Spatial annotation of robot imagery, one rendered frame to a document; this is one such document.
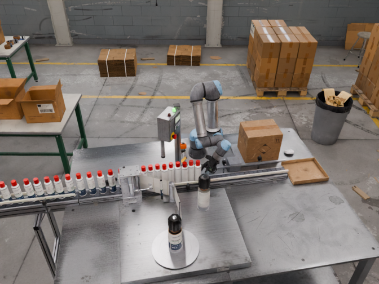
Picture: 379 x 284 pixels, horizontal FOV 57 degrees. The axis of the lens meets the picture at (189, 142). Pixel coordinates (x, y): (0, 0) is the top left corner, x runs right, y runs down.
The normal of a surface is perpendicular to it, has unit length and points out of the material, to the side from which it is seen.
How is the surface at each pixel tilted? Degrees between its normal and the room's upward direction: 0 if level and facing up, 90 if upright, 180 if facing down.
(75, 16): 90
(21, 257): 0
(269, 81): 90
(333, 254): 0
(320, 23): 90
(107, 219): 0
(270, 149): 90
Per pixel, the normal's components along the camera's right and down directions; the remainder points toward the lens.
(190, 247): 0.00, -0.81
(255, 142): 0.16, 0.58
